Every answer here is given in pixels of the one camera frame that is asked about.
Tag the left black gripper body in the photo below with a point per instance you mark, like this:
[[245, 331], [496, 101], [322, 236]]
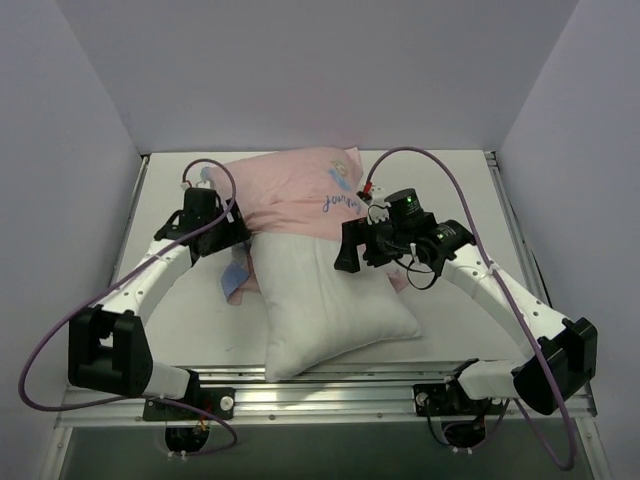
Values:
[[230, 226]]

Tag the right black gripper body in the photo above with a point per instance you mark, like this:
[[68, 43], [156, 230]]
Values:
[[370, 242]]

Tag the white pillow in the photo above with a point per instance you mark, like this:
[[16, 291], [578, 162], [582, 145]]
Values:
[[315, 312]]

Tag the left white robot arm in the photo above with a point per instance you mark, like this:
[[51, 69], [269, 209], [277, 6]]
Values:
[[108, 350]]

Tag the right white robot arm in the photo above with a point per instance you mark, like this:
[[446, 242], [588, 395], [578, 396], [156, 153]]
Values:
[[560, 353]]

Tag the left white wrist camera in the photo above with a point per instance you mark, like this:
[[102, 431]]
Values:
[[206, 178]]

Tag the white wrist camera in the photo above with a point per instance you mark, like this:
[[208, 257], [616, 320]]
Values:
[[377, 207], [206, 178]]

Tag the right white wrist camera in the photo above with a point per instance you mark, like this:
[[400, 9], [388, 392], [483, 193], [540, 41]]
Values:
[[377, 207]]

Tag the aluminium front rail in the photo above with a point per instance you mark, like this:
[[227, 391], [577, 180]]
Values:
[[340, 393]]

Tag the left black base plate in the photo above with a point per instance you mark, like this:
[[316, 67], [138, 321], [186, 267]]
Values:
[[219, 401]]

